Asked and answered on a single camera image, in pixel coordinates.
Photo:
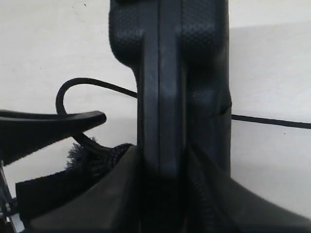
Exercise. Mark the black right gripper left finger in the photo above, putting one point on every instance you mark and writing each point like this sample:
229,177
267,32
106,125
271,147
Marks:
110,206

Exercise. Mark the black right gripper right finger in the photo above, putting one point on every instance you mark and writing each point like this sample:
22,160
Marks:
218,204

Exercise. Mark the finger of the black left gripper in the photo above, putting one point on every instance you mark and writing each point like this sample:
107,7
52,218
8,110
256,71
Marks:
22,134

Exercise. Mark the black plastic case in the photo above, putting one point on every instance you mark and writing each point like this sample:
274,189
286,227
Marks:
178,51

